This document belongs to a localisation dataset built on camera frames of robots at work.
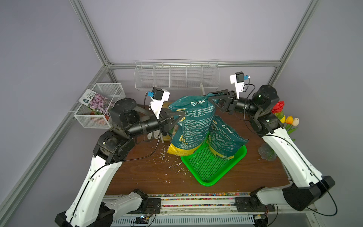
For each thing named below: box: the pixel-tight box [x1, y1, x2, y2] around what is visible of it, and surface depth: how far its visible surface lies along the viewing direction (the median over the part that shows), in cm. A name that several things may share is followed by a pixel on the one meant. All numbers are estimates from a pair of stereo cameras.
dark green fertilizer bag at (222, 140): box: [207, 115, 249, 159], surface depth 75 cm
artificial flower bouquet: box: [271, 100, 300, 142], surface depth 74 cm
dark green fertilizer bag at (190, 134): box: [166, 93, 216, 157], surface depth 54 cm
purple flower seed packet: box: [77, 88, 115, 115], surface depth 74 cm
